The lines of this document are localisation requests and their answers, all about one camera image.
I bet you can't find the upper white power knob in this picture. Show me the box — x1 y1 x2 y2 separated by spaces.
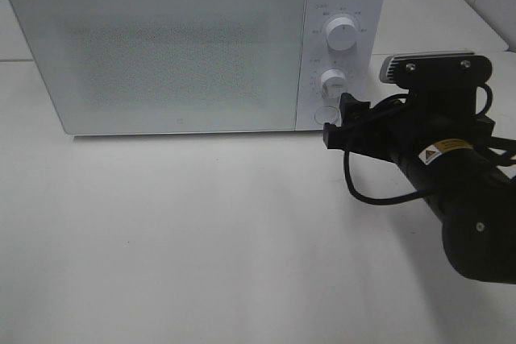
325 15 358 52

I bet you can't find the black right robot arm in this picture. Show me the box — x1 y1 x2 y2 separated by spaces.
323 93 515 284

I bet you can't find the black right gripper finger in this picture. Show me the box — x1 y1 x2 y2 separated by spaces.
339 93 373 126
322 123 372 155

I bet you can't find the white timer knob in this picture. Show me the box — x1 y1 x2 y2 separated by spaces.
319 68 347 99

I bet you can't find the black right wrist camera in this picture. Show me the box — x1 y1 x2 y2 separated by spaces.
379 52 493 120

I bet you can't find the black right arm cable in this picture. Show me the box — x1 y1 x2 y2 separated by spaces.
342 84 516 205

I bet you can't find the round white door button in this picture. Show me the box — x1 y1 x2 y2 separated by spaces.
314 106 340 125

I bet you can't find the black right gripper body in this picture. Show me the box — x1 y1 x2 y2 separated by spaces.
362 93 494 167

